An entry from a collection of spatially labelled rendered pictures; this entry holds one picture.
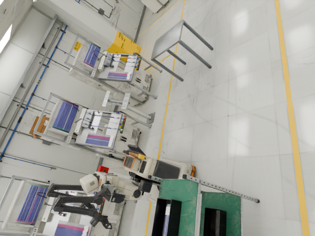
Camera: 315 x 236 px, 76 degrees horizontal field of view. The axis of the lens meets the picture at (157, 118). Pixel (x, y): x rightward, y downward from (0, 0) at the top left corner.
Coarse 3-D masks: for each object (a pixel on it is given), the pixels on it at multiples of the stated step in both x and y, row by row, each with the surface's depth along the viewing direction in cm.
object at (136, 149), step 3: (129, 144) 260; (129, 147) 261; (132, 147) 253; (135, 147) 244; (138, 147) 243; (129, 150) 263; (132, 150) 259; (135, 150) 250; (138, 150) 245; (141, 150) 245; (135, 153) 252; (138, 153) 241
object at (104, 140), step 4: (88, 136) 361; (92, 136) 361; (96, 136) 360; (100, 136) 360; (104, 136) 359; (108, 136) 359; (112, 136) 358; (88, 140) 358; (92, 140) 357; (96, 140) 357; (100, 140) 356; (104, 140) 356; (108, 140) 355; (112, 140) 355; (96, 144) 354; (100, 144) 353; (104, 144) 353; (108, 144) 352; (112, 144) 352
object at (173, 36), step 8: (176, 24) 327; (184, 24) 321; (168, 32) 339; (176, 32) 315; (192, 32) 332; (160, 40) 351; (168, 40) 326; (176, 40) 305; (160, 48) 338; (168, 48) 318; (152, 56) 351; (176, 56) 393; (160, 64) 360; (184, 64) 408; (208, 64) 337; (168, 72) 374
